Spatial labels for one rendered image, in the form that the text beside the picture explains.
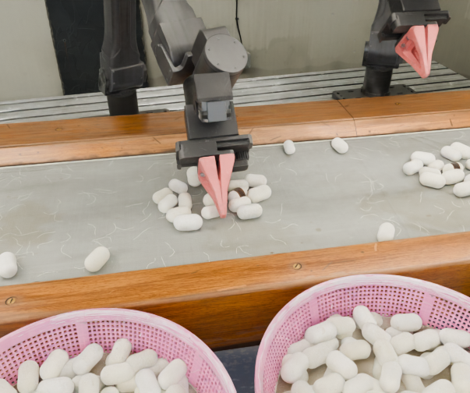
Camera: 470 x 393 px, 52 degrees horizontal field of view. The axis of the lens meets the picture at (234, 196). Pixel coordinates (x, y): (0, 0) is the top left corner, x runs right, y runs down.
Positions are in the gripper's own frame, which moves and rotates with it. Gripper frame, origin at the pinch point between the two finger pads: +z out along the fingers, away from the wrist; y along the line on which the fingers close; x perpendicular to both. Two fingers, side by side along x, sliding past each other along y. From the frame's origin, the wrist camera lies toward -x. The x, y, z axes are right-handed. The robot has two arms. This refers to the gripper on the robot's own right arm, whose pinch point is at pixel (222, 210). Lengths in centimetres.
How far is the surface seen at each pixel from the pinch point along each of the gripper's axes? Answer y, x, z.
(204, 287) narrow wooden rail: -4.2, -8.8, 10.9
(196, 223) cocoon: -3.6, -0.6, 1.4
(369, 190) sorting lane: 22.4, 4.2, -1.6
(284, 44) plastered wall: 68, 164, -144
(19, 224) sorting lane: -26.7, 3.8, -2.7
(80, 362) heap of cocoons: -16.9, -10.7, 16.5
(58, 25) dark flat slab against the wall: -49, 139, -147
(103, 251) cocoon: -15.1, -3.4, 4.2
